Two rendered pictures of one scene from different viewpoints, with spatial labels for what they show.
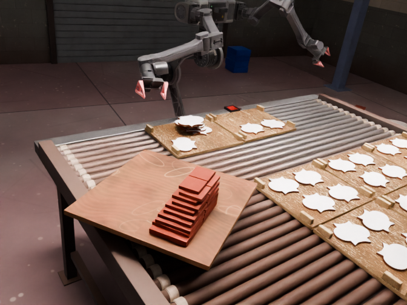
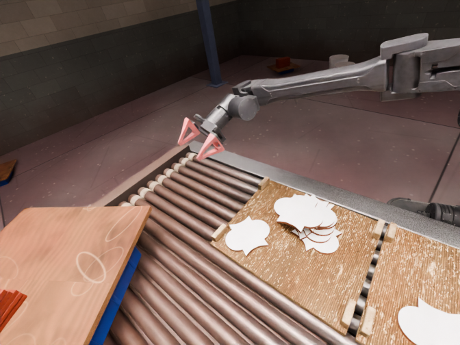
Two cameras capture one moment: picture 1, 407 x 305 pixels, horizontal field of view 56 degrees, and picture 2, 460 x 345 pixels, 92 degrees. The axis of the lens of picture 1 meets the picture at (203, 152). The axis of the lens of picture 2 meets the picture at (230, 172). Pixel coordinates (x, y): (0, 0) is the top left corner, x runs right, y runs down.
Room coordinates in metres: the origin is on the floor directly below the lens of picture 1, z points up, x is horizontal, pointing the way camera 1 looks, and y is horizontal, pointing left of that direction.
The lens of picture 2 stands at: (1.64, -0.31, 1.55)
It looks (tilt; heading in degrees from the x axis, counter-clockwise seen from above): 40 degrees down; 83
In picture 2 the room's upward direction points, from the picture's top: 11 degrees counter-clockwise
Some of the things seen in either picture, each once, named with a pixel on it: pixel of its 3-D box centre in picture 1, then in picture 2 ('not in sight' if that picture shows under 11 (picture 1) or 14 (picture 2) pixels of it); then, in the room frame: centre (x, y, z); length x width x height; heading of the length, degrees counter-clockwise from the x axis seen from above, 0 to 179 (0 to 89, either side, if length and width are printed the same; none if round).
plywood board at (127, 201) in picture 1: (170, 197); (29, 280); (1.11, 0.10, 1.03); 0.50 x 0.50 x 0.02; 70
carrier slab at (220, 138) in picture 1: (193, 135); (294, 235); (1.85, 0.06, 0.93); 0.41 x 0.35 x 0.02; 128
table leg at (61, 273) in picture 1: (66, 219); not in sight; (1.64, 0.70, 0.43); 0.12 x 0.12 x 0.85; 39
